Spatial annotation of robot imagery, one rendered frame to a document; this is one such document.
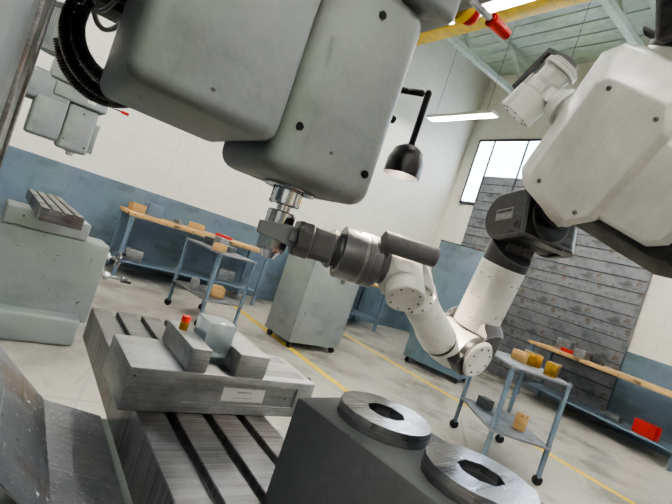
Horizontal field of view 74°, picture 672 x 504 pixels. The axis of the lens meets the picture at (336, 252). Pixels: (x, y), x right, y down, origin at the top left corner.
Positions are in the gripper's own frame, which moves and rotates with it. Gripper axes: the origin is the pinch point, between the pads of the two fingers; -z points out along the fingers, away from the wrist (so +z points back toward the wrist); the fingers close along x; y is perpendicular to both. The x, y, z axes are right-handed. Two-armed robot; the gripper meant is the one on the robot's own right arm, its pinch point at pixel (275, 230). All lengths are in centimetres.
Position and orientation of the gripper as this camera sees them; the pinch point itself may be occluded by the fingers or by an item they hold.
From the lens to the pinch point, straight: 73.7
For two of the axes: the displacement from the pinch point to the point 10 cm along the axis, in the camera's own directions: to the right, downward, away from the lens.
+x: 1.8, 0.6, -9.8
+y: -3.1, 9.5, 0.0
